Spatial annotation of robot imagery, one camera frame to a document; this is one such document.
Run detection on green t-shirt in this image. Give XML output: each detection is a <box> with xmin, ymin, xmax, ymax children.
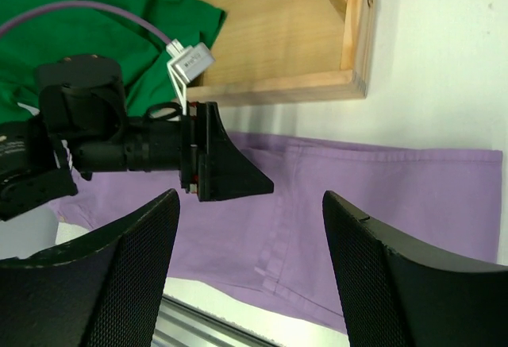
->
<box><xmin>1</xmin><ymin>0</ymin><xmax>226</xmax><ymax>121</ymax></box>

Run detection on wooden clothes rack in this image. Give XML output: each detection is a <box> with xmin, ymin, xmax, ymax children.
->
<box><xmin>187</xmin><ymin>0</ymin><xmax>376</xmax><ymax>106</ymax></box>

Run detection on purple trousers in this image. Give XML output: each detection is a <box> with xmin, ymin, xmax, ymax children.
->
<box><xmin>51</xmin><ymin>130</ymin><xmax>502</xmax><ymax>334</ymax></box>

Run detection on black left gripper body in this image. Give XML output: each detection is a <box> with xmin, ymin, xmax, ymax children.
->
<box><xmin>35</xmin><ymin>55</ymin><xmax>198</xmax><ymax>191</ymax></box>

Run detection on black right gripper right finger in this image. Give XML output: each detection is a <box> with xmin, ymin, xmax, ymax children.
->
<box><xmin>322</xmin><ymin>191</ymin><xmax>507</xmax><ymax>346</ymax></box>

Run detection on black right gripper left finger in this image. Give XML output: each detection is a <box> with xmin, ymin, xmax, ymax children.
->
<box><xmin>1</xmin><ymin>189</ymin><xmax>180</xmax><ymax>346</ymax></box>

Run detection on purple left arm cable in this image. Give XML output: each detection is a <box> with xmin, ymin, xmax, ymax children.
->
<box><xmin>0</xmin><ymin>0</ymin><xmax>175</xmax><ymax>52</ymax></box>

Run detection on aluminium mounting rail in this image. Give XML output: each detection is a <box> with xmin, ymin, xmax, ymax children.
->
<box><xmin>151</xmin><ymin>295</ymin><xmax>278</xmax><ymax>347</ymax></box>

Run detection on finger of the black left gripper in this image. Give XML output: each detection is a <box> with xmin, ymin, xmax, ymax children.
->
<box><xmin>196</xmin><ymin>102</ymin><xmax>274</xmax><ymax>202</ymax></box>

